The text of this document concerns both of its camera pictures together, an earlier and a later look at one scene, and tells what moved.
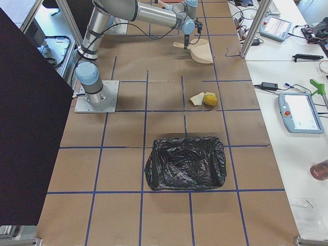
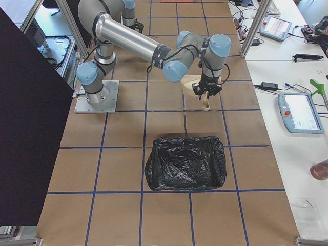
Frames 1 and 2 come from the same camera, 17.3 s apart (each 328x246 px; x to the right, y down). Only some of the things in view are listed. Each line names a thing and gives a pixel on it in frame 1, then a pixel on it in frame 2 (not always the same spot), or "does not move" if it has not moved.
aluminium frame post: (255, 28) does not move
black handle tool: (306, 56) does not move
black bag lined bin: (186, 162) does not move
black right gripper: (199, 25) to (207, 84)
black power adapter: (269, 85) does not move
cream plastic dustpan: (199, 50) to (187, 81)
